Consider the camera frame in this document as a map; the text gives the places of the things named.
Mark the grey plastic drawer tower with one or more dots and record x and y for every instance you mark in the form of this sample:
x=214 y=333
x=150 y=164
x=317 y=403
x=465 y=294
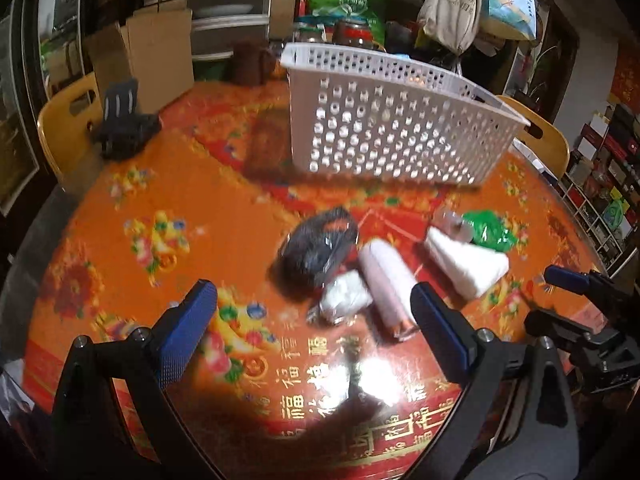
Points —
x=219 y=25

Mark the green shopping bag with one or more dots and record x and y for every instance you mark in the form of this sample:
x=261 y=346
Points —
x=371 y=12

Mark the cardboard box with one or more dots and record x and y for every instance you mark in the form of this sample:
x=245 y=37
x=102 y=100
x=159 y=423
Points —
x=153 y=48

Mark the yellow wooden chair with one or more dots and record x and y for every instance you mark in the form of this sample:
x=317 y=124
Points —
x=546 y=141
x=66 y=126

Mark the green plastic packet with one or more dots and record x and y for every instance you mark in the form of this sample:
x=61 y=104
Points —
x=489 y=231

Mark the small white bundle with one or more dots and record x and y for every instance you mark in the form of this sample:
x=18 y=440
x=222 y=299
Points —
x=341 y=299

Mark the red floral tablecloth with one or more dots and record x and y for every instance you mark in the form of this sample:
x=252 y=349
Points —
x=271 y=393

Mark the white perforated plastic basket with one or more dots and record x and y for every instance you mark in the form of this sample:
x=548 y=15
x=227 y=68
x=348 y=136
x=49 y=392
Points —
x=366 y=114

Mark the white cloth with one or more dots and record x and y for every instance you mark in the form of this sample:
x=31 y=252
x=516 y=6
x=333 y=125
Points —
x=472 y=269

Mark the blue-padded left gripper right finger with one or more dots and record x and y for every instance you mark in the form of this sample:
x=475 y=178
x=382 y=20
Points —
x=513 y=419

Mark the pink towel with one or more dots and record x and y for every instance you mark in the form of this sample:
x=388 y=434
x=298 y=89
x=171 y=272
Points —
x=390 y=283

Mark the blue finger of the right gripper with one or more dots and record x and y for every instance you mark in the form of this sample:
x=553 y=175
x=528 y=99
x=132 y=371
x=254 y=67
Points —
x=575 y=282

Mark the right yellow wooden chair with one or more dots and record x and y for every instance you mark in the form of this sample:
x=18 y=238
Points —
x=546 y=141

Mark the black phone stand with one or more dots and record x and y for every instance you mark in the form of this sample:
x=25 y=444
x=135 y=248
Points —
x=124 y=131

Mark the shelf with boxes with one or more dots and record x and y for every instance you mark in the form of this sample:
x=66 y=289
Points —
x=601 y=185

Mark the left yellow wooden chair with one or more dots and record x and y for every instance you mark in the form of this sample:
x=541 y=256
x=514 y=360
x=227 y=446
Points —
x=66 y=126

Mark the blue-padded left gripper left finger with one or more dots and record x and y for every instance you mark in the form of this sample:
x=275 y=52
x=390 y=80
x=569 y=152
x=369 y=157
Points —
x=90 y=431

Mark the brown plastic mug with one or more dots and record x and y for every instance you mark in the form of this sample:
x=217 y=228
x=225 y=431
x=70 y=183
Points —
x=252 y=63

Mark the blue printed paper bag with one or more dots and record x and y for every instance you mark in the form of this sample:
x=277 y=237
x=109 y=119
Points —
x=509 y=19

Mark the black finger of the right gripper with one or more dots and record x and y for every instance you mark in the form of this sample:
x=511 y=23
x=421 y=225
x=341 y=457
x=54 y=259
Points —
x=566 y=334

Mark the beige canvas tote bag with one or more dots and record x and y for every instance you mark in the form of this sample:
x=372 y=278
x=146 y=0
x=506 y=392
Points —
x=452 y=23

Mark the clear plastic wrapper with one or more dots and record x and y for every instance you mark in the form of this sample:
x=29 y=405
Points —
x=453 y=225

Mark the red-lid pickle jar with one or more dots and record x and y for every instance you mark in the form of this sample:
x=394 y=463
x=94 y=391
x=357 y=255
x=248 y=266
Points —
x=352 y=33

